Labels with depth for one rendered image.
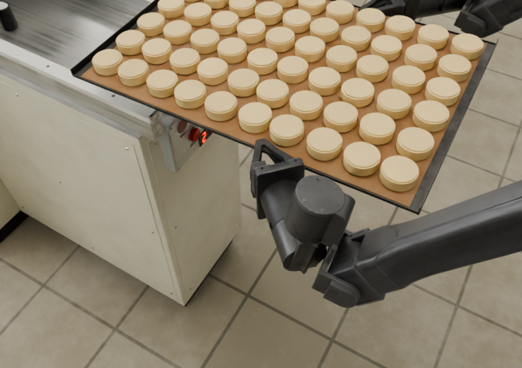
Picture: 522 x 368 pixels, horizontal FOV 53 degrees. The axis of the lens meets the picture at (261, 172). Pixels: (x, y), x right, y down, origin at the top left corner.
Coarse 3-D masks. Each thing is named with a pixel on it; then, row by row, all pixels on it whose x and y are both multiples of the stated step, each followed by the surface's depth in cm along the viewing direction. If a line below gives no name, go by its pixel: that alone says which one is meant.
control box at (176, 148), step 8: (168, 120) 101; (176, 120) 101; (168, 128) 100; (176, 128) 102; (192, 128) 108; (200, 128) 112; (160, 136) 103; (168, 136) 101; (176, 136) 104; (184, 136) 107; (200, 136) 113; (208, 136) 117; (160, 144) 105; (168, 144) 104; (176, 144) 105; (184, 144) 108; (192, 144) 111; (200, 144) 114; (168, 152) 106; (176, 152) 107; (184, 152) 110; (192, 152) 113; (168, 160) 108; (176, 160) 108; (184, 160) 111; (168, 168) 111; (176, 168) 110
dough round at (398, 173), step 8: (392, 160) 70; (400, 160) 70; (408, 160) 70; (384, 168) 69; (392, 168) 69; (400, 168) 69; (408, 168) 69; (416, 168) 69; (384, 176) 69; (392, 176) 68; (400, 176) 68; (408, 176) 68; (416, 176) 69; (384, 184) 70; (392, 184) 68; (400, 184) 68; (408, 184) 68
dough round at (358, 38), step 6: (348, 30) 89; (354, 30) 89; (360, 30) 89; (366, 30) 89; (342, 36) 88; (348, 36) 88; (354, 36) 88; (360, 36) 88; (366, 36) 88; (342, 42) 89; (348, 42) 88; (354, 42) 87; (360, 42) 87; (366, 42) 87; (354, 48) 88; (360, 48) 88; (366, 48) 89
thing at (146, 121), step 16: (0, 48) 105; (16, 48) 105; (0, 64) 109; (16, 64) 105; (32, 64) 102; (48, 64) 102; (32, 80) 106; (48, 80) 102; (64, 80) 99; (80, 80) 99; (64, 96) 104; (80, 96) 100; (96, 96) 97; (112, 96) 96; (96, 112) 101; (112, 112) 98; (128, 112) 95; (144, 112) 94; (160, 112) 94; (128, 128) 99; (144, 128) 96; (160, 128) 97
